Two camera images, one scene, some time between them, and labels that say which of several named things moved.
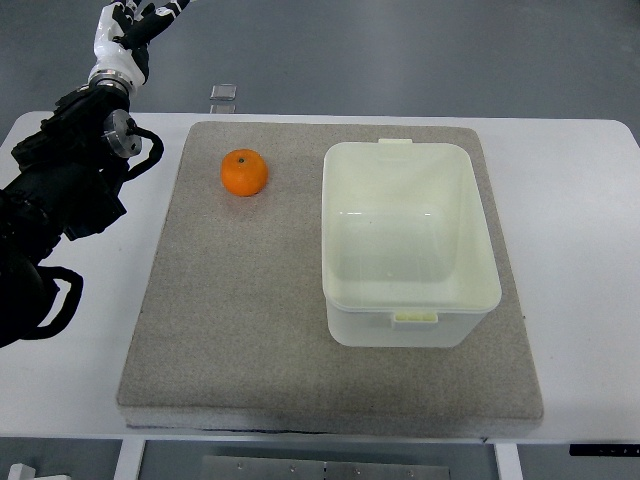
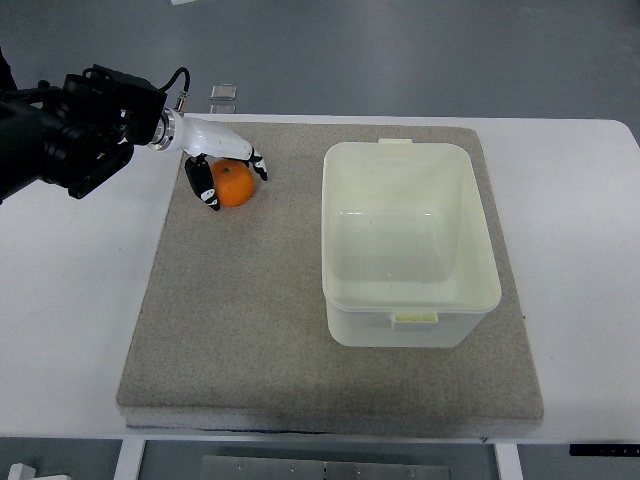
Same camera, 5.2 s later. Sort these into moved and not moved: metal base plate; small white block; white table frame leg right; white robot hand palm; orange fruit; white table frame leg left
Moved: white robot hand palm; orange fruit
Not moved: white table frame leg right; metal base plate; white table frame leg left; small white block
